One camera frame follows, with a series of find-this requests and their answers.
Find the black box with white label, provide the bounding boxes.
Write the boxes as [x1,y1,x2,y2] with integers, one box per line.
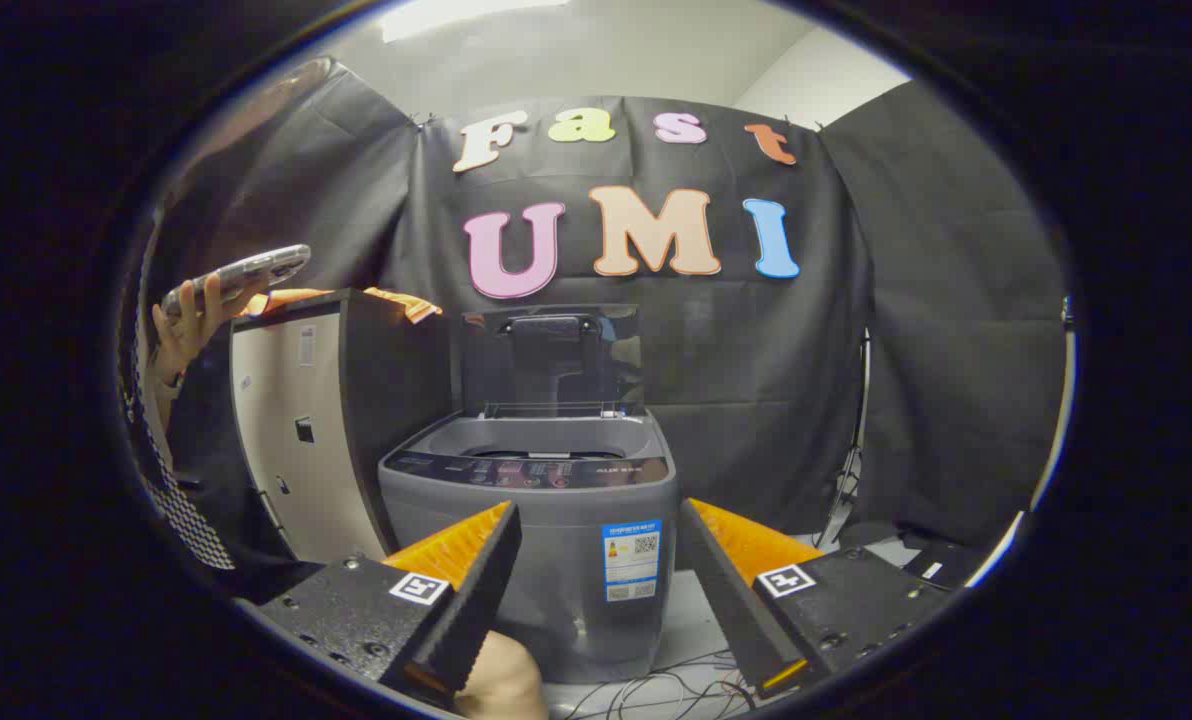
[901,540,987,591]

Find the orange polo shirt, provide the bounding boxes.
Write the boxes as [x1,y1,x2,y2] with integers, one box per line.
[241,287,444,326]

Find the person's checkered clothing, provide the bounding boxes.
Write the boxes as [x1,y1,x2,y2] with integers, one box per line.
[121,230,237,571]

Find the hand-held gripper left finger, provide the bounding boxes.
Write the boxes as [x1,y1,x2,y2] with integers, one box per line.
[254,500,523,706]

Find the grey washing machine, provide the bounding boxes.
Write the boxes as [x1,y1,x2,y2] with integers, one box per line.
[378,405,679,686]

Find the tangle of floor cables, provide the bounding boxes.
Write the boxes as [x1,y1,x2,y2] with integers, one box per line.
[556,650,757,720]

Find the black backdrop cloth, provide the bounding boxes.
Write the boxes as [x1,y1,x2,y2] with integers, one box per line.
[146,55,1072,561]

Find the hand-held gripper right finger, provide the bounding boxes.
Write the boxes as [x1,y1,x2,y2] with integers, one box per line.
[676,497,955,701]

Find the smartphone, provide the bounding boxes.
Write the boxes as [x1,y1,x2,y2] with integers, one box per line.
[161,244,313,319]

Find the metal light stand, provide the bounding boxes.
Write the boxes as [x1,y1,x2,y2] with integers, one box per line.
[818,325,872,551]

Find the beige and black cabinet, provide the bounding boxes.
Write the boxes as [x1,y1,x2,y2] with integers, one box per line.
[228,288,454,566]

